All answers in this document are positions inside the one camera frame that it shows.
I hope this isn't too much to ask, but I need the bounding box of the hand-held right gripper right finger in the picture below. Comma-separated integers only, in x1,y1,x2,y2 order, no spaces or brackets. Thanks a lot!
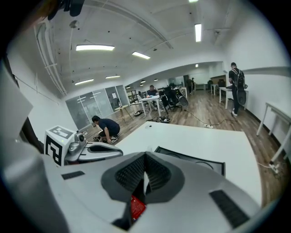
131,152,262,233

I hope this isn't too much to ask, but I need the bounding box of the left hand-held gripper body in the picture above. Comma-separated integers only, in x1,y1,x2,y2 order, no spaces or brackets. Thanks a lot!
44,126,89,167

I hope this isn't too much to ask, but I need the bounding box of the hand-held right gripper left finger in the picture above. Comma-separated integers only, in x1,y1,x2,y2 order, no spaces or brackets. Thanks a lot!
43,152,146,233

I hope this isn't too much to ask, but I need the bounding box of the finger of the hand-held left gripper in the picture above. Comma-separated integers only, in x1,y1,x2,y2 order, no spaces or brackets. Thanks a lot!
78,147,124,163
87,142,120,151

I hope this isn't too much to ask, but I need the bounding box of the black drawer box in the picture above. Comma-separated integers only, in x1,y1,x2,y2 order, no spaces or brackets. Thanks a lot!
154,146,226,177

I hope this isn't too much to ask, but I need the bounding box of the large red packet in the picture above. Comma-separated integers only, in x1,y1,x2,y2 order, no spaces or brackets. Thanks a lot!
130,195,147,221

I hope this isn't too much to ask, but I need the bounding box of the round wooden side table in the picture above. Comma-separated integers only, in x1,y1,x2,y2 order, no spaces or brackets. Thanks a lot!
114,104,134,122

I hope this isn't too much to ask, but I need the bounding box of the black equipment case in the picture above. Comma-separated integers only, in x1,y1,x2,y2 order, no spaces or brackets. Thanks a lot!
146,116,171,124

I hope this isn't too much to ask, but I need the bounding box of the white desk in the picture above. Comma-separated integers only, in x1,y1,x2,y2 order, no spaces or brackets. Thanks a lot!
219,87,249,110
138,95,165,117
256,101,291,164

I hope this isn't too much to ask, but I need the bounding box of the black office chair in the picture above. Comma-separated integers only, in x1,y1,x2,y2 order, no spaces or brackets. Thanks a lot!
159,86,182,112

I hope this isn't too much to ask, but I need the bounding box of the grey-backed office chair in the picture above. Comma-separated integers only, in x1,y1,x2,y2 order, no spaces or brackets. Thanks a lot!
178,94,189,107

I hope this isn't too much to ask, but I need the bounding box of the black head-worn camera mount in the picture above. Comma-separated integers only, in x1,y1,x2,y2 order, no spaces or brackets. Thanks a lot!
47,0,85,21

